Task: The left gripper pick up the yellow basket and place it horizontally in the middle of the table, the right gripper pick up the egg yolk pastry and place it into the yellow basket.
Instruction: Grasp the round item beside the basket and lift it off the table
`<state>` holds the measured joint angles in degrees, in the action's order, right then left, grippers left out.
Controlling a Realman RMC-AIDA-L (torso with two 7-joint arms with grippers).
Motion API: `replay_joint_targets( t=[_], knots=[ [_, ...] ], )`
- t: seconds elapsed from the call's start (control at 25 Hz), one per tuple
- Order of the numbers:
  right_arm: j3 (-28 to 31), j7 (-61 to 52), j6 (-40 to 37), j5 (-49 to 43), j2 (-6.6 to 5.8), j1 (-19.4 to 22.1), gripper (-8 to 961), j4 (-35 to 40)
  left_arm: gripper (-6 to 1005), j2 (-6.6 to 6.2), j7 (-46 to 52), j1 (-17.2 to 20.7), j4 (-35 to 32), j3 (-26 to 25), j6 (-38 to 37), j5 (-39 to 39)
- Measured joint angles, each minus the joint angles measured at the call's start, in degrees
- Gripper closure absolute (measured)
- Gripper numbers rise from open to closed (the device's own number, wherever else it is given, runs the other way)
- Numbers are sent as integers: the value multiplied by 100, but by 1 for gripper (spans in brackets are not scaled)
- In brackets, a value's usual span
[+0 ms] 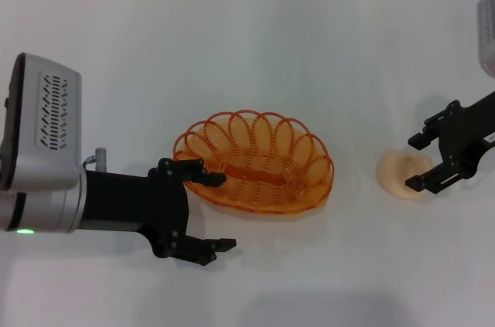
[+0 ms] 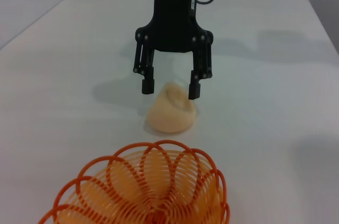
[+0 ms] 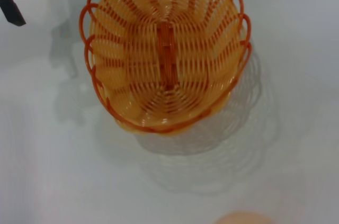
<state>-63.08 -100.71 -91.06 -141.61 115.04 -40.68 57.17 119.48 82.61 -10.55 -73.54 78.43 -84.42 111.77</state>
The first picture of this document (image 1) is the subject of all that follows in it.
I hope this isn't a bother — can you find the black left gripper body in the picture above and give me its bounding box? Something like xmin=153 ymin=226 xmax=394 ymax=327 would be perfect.
xmin=80 ymin=156 xmax=190 ymax=261

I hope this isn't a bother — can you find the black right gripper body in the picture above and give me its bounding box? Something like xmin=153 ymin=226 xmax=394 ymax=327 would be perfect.
xmin=436 ymin=90 xmax=495 ymax=182

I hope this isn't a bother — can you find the pale round peach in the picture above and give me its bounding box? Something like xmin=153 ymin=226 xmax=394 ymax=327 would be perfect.
xmin=377 ymin=151 xmax=435 ymax=201

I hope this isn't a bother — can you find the orange woven plastic basket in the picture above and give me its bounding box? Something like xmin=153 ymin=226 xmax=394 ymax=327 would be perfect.
xmin=172 ymin=109 xmax=336 ymax=219

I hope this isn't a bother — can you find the gray cable with plug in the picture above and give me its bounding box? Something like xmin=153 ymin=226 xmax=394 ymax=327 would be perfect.
xmin=82 ymin=146 xmax=110 ymax=174

